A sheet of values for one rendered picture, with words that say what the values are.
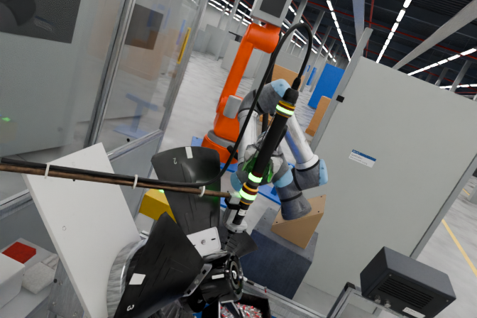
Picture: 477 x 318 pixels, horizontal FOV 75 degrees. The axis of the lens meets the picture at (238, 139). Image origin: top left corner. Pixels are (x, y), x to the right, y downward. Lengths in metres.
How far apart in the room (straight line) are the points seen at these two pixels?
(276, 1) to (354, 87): 2.31
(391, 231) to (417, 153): 0.69
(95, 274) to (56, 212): 0.18
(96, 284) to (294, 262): 0.93
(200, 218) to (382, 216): 2.25
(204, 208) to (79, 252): 0.31
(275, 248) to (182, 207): 0.77
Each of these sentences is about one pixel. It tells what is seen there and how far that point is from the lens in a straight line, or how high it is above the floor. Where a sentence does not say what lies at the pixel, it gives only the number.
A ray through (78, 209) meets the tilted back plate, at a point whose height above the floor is 1.27.
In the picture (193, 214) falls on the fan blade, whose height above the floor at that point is 1.31.
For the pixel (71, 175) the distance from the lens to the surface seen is 0.72.
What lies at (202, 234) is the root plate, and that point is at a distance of 0.87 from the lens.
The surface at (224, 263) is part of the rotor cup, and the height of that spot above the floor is 1.26.
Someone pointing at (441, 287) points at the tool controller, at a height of 1.23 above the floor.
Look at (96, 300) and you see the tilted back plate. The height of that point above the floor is 1.11.
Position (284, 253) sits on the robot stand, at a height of 0.97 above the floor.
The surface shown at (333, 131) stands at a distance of 2.64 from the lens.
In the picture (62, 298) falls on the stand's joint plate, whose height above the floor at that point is 1.01.
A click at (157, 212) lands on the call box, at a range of 1.34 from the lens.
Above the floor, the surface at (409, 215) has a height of 1.00.
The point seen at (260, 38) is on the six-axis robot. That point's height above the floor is 1.91.
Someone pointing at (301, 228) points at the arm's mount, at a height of 1.09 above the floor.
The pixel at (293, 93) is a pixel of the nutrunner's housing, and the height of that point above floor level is 1.69.
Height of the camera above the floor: 1.75
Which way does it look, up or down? 16 degrees down
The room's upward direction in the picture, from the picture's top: 22 degrees clockwise
